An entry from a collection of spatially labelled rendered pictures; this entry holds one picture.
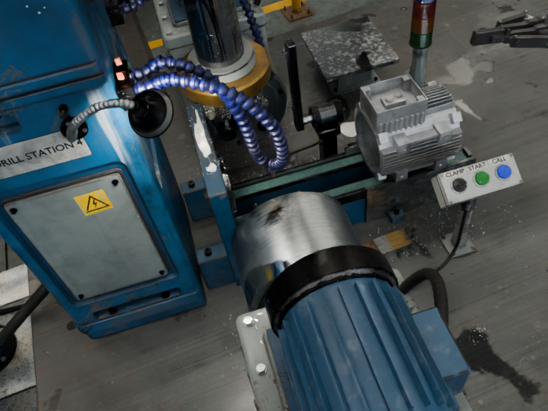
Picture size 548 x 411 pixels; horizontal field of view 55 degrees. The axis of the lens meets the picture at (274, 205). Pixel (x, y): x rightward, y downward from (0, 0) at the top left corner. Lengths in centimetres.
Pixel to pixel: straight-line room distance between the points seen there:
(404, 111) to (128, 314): 78
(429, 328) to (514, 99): 122
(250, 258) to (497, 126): 97
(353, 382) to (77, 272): 69
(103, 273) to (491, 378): 83
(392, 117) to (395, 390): 74
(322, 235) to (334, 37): 101
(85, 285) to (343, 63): 103
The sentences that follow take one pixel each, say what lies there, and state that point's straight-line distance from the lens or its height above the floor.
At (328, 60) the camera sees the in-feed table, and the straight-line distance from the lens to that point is 174.
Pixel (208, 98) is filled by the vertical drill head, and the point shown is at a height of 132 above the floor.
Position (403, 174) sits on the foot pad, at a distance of 130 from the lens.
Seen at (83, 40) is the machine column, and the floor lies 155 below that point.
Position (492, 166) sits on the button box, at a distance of 121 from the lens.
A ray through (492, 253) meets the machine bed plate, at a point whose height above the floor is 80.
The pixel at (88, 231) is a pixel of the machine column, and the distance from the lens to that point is 105.
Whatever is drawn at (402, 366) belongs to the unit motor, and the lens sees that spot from 63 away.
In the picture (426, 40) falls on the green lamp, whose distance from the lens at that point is 158.
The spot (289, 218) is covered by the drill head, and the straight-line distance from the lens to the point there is 97.
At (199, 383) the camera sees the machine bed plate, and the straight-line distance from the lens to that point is 125.
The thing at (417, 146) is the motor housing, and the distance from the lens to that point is 127.
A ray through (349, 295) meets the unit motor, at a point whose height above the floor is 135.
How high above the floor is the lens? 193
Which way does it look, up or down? 50 degrees down
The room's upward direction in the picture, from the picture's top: 10 degrees counter-clockwise
